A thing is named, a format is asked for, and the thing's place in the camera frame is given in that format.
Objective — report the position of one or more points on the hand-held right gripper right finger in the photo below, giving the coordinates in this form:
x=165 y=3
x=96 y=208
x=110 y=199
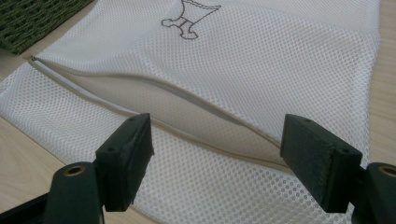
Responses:
x=320 y=168

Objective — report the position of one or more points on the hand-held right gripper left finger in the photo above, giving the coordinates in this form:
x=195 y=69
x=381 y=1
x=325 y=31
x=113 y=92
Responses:
x=124 y=161

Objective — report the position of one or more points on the white mesh laundry bag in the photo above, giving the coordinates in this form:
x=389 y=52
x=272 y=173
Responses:
x=249 y=77

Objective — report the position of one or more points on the green woven plastic basket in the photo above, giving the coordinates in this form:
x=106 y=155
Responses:
x=31 y=21

